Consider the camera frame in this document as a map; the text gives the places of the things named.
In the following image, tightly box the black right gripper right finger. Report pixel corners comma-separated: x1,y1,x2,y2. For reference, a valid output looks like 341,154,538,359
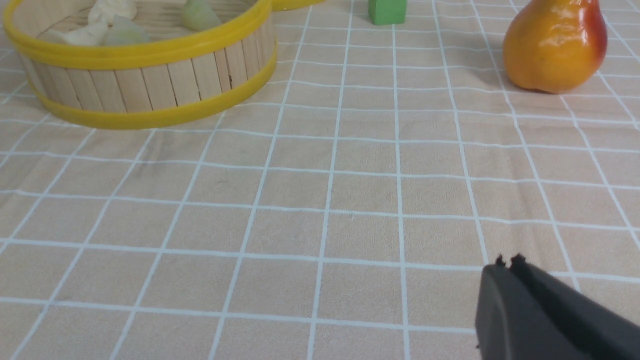
509,253,640,360

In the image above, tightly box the white dumpling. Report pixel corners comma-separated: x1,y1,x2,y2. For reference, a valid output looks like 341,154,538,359
87,0,138,25
39,22,109,47

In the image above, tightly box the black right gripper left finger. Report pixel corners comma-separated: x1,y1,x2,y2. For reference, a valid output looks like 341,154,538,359
475,255,594,360

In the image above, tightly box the woven bamboo steamer lid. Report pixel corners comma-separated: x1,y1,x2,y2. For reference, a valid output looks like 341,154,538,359
272,0,324,12

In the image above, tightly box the bamboo steamer tray yellow rim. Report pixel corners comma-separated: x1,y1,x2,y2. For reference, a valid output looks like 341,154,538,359
2,0,279,131

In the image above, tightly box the pale green dumpling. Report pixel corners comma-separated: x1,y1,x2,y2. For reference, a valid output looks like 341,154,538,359
181,0,222,32

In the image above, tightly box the green foam cube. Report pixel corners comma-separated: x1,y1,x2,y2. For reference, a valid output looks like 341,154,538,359
368,0,408,26

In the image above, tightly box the pink checked tablecloth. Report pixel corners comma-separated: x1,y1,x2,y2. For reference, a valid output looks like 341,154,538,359
1,0,639,360

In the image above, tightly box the orange yellow toy pear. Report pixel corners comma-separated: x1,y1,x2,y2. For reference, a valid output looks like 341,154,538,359
502,0,608,94

